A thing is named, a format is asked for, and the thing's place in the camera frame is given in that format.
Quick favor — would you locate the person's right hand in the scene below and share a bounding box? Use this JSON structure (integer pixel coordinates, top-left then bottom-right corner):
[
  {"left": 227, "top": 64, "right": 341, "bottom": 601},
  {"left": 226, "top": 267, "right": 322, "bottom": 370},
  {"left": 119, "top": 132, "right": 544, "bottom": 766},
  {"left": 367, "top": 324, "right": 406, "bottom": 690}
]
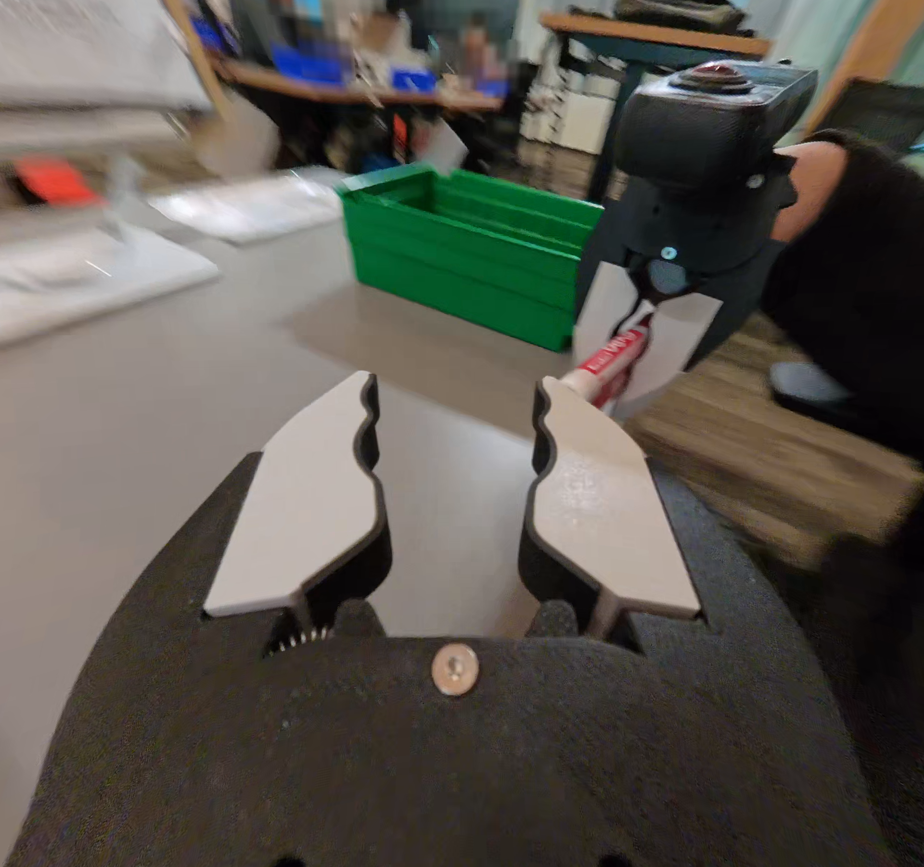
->
[{"left": 772, "top": 141, "right": 851, "bottom": 243}]

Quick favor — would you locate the wooden table dark frame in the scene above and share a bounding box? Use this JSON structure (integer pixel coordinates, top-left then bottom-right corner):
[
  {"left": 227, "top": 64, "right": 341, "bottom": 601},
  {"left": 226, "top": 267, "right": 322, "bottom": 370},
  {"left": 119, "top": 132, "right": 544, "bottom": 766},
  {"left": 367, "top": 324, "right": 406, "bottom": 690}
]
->
[{"left": 540, "top": 10, "right": 772, "bottom": 204}]

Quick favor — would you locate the red dry erase marker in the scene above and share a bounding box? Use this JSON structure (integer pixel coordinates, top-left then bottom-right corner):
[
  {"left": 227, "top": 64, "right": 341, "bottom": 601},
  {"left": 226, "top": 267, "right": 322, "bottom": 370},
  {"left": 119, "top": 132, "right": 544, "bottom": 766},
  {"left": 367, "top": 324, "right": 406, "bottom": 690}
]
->
[{"left": 559, "top": 315, "right": 656, "bottom": 417}]

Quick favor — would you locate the plastic sleeve document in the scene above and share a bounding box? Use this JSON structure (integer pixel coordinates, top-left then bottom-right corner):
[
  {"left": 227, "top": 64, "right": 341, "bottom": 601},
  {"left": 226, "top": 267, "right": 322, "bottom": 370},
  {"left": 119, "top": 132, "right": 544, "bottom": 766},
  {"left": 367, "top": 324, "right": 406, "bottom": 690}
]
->
[{"left": 148, "top": 166, "right": 346, "bottom": 246}]

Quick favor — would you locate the red flat object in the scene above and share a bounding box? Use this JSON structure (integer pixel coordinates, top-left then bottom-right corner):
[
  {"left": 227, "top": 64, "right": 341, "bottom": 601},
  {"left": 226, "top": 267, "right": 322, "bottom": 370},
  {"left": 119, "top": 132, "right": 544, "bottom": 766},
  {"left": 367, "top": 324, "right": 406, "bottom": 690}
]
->
[{"left": 14, "top": 156, "right": 102, "bottom": 207}]

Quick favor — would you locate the grey rounded object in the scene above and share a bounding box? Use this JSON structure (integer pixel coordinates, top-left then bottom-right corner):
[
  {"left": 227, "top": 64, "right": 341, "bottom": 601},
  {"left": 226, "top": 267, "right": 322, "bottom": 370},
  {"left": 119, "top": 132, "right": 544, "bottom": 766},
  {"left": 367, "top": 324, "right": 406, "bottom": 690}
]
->
[{"left": 767, "top": 362, "right": 854, "bottom": 408}]

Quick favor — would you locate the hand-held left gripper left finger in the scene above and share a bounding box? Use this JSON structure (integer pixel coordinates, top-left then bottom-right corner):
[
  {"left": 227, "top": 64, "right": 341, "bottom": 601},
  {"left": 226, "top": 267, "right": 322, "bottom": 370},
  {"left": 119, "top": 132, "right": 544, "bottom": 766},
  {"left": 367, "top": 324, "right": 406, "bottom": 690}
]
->
[{"left": 203, "top": 370, "right": 394, "bottom": 637}]

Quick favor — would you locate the person's right forearm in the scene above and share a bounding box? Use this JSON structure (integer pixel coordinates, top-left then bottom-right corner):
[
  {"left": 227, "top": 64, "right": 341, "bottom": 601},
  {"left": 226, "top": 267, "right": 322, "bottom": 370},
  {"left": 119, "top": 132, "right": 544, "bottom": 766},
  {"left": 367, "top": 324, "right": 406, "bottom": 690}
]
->
[{"left": 765, "top": 129, "right": 924, "bottom": 460}]

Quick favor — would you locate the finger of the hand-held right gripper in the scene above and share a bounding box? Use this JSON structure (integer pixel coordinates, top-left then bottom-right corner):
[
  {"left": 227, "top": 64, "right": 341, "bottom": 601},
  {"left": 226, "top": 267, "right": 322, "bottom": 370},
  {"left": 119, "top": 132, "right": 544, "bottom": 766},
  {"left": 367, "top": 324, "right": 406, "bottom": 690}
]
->
[
  {"left": 574, "top": 259, "right": 647, "bottom": 377},
  {"left": 612, "top": 292, "right": 726, "bottom": 422}
]

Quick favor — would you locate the green plastic bin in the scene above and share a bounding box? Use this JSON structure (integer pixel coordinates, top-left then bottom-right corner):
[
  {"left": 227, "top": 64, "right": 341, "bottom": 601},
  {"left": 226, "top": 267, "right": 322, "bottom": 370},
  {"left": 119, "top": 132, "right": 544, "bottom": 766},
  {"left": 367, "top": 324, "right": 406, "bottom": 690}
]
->
[{"left": 339, "top": 163, "right": 605, "bottom": 353}]

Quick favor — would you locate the white drawer cabinet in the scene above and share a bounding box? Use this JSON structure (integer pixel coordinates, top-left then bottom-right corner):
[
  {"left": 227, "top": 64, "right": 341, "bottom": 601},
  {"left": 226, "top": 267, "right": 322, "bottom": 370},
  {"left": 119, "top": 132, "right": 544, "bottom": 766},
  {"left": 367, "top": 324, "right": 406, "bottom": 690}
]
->
[{"left": 520, "top": 51, "right": 622, "bottom": 155}]

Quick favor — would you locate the long wooden table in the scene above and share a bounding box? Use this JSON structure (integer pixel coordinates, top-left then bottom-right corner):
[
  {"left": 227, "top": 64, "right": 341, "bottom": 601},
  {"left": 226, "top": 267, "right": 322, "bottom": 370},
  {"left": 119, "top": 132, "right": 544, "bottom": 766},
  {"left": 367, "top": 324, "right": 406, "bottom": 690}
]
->
[{"left": 213, "top": 55, "right": 510, "bottom": 168}]

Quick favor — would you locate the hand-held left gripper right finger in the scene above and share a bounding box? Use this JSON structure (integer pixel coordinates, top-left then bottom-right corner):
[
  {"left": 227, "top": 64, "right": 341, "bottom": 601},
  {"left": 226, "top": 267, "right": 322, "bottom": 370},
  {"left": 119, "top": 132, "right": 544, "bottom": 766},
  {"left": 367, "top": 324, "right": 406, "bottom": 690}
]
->
[{"left": 517, "top": 376, "right": 704, "bottom": 640}]

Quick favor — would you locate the white desk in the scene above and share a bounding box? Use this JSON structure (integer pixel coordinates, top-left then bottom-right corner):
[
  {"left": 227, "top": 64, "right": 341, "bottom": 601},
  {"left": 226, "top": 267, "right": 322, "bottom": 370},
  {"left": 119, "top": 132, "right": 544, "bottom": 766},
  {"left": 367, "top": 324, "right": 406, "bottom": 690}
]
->
[{"left": 0, "top": 167, "right": 654, "bottom": 832}]

